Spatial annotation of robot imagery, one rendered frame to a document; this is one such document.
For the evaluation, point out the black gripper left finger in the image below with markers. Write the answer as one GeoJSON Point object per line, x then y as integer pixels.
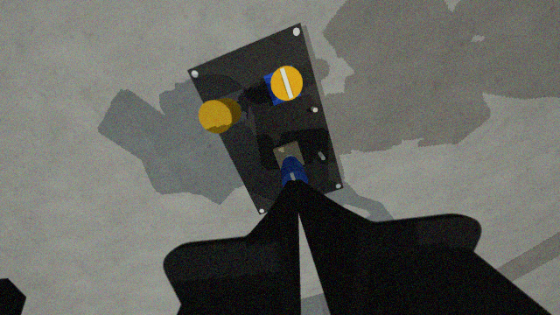
{"type": "Point", "coordinates": [267, 256]}

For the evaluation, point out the black circuit board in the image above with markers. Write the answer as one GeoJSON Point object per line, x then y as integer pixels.
{"type": "Point", "coordinates": [260, 98]}

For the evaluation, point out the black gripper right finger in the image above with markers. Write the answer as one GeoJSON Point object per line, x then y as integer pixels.
{"type": "Point", "coordinates": [343, 243]}

